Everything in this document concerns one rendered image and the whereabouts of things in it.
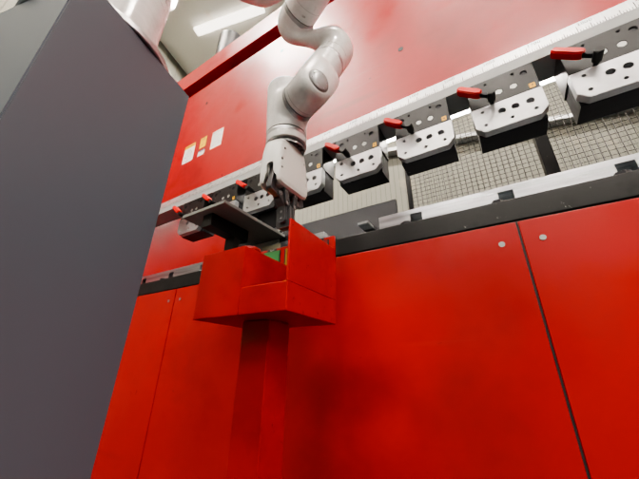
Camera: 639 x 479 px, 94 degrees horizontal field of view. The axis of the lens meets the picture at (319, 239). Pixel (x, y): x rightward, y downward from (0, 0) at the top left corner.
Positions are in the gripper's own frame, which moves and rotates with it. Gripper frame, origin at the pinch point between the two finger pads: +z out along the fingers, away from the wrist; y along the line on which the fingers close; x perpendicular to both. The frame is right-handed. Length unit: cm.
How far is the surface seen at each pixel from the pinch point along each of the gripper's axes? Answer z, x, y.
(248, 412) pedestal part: 32.1, -4.6, 2.7
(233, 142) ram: -65, -57, -38
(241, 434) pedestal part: 35.0, -5.7, 3.0
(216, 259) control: 7.4, -11.3, 5.7
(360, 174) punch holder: -25.1, 4.1, -32.0
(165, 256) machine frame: -26, -119, -53
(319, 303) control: 15.9, 5.0, -3.4
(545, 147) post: -59, 65, -110
